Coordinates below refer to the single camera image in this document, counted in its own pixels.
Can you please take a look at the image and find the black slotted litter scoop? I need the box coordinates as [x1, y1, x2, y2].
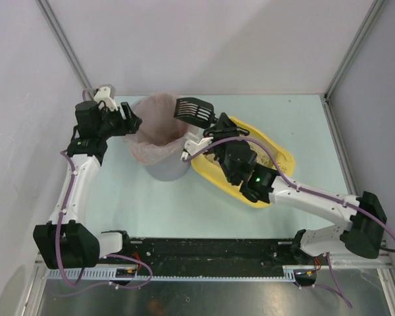
[174, 97, 217, 129]

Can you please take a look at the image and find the grey trash bin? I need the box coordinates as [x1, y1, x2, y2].
[130, 97, 198, 182]

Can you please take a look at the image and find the yellow litter box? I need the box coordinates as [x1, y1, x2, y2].
[191, 117, 296, 208]

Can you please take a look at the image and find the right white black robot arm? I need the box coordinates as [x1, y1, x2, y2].
[203, 113, 386, 259]

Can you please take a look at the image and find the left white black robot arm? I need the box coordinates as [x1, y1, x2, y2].
[33, 101, 142, 269]

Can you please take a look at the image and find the beige cat litter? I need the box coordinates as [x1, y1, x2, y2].
[204, 143, 275, 169]

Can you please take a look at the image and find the pink plastic bin liner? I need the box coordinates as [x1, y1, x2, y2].
[124, 93, 190, 165]

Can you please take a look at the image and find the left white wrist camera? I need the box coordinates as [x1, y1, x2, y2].
[93, 85, 118, 112]

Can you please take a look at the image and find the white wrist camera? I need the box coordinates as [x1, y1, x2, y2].
[93, 85, 118, 112]
[181, 132, 213, 162]

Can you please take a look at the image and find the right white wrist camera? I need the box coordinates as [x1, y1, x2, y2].
[181, 132, 213, 162]

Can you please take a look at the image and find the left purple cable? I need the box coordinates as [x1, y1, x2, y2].
[55, 88, 96, 287]

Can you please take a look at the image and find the purple cable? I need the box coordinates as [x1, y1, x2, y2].
[180, 138, 395, 253]
[55, 88, 96, 287]

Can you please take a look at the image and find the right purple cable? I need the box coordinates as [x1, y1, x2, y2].
[180, 138, 395, 253]

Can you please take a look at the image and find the right aluminium frame post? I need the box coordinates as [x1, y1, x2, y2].
[323, 0, 386, 99]

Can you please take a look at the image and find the aluminium frame post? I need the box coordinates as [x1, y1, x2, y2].
[35, 0, 94, 99]
[323, 0, 386, 99]

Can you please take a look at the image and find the left aluminium frame post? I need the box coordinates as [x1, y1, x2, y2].
[35, 0, 94, 99]

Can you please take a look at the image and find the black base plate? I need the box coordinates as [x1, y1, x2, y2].
[95, 236, 317, 277]

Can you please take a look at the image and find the grey slotted cable duct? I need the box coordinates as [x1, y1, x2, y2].
[47, 265, 312, 281]

